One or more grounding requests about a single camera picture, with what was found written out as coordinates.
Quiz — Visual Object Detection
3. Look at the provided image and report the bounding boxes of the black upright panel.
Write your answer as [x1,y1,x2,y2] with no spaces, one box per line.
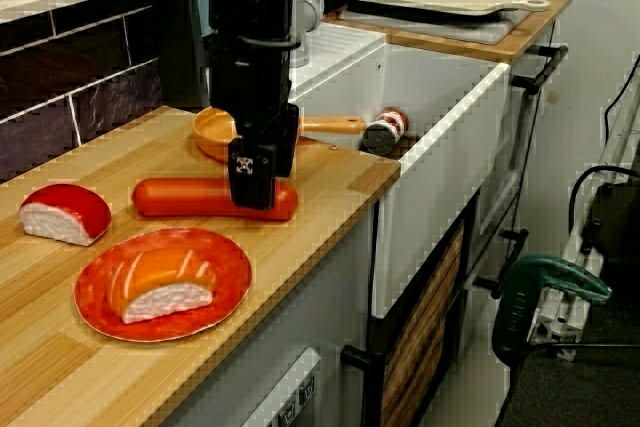
[177,0,214,108]

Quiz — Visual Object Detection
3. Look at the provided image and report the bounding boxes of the orange bread slice toy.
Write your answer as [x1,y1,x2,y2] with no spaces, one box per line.
[108,245,220,326]

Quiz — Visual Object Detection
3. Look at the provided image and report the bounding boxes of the aluminium frame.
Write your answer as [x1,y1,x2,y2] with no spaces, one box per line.
[529,91,640,361]

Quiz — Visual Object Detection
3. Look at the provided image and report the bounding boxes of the grey toy faucet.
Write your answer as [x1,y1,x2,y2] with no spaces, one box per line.
[292,0,331,68]

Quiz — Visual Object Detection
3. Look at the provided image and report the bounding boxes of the long wooden countertop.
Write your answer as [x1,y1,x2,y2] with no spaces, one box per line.
[0,105,403,427]

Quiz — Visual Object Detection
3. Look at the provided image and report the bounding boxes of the black cable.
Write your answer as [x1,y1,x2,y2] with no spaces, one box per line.
[569,164,640,228]
[602,54,640,134]

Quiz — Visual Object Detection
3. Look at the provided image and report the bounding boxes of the white kitchen cabinet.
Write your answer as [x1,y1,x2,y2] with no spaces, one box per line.
[164,46,561,427]

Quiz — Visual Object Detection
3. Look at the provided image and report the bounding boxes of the dark tiled backsplash panel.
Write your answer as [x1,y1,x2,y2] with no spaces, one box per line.
[0,0,186,183]

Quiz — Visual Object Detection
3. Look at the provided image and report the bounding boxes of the small spice jar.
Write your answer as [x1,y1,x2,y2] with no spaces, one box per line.
[362,106,410,157]

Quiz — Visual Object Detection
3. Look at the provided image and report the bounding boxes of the red toy plate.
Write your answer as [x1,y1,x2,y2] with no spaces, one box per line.
[73,226,253,343]

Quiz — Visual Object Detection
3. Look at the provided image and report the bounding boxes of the red tuna sushi toy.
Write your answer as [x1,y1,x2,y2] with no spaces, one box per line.
[18,183,113,248]

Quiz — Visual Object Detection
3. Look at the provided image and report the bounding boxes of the wooden slat drawer front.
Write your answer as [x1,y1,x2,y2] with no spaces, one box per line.
[382,226,466,427]

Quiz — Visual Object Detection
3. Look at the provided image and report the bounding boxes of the wooden countertop with hob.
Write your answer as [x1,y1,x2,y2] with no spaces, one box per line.
[322,0,575,66]

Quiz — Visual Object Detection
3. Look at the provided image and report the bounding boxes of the red toy sausage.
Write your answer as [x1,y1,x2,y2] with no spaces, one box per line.
[131,176,300,222]

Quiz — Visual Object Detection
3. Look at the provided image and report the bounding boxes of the grey toy oven front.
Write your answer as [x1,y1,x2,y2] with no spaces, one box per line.
[239,346,324,427]

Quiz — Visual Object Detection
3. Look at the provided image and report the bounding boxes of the black device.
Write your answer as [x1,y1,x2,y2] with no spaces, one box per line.
[582,181,640,293]

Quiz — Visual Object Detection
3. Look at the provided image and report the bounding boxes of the orange toy frying pan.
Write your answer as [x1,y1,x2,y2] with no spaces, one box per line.
[192,106,369,164]

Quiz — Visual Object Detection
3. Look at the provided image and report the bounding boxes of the white toy sink unit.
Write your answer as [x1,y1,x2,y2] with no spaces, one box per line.
[289,21,514,321]

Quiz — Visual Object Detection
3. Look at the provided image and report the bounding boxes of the black cabinet handle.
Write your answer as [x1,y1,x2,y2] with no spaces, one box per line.
[512,44,570,97]
[341,344,387,427]
[473,228,530,300]

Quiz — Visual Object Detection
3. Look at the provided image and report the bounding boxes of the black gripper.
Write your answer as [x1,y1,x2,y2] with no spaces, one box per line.
[207,43,301,211]

